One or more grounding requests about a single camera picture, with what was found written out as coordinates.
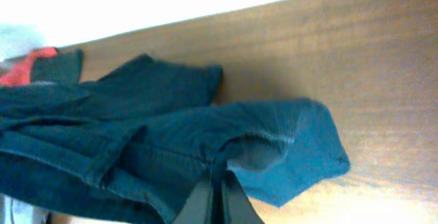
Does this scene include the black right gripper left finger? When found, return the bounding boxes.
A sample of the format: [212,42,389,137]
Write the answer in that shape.
[172,171,214,224]

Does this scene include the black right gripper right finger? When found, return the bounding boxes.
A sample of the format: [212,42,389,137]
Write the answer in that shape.
[221,171,264,224]

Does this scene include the red garment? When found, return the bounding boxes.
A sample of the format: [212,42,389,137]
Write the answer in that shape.
[1,47,58,87]

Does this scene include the black garment top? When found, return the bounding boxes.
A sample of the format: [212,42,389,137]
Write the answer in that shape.
[30,49,83,84]

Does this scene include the navy blue shorts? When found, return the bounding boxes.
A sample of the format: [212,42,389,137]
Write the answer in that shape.
[1,55,350,223]

